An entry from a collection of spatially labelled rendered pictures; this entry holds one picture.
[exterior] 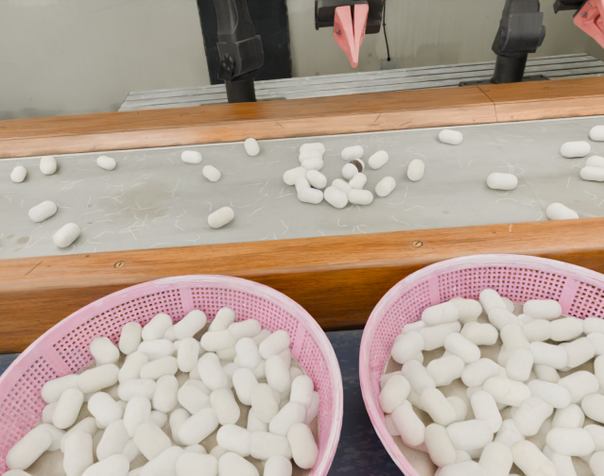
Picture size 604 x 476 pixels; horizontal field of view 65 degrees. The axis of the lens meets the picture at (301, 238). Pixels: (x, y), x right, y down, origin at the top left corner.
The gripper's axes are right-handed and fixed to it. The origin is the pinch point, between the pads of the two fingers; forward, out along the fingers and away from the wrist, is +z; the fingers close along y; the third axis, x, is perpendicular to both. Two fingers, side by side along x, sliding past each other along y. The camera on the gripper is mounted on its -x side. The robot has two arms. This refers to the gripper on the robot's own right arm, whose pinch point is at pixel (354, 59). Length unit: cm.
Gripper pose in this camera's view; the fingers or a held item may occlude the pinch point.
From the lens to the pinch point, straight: 73.3
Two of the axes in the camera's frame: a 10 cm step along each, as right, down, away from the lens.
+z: 0.7, 9.7, -2.4
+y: 10.0, -0.7, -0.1
